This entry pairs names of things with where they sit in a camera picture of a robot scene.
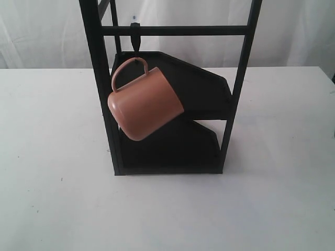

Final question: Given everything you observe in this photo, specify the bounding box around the pink enamel mug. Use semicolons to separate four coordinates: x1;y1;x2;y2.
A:
107;57;184;141

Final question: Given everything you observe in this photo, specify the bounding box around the black metal shelf rack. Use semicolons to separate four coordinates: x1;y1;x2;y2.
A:
79;1;262;175

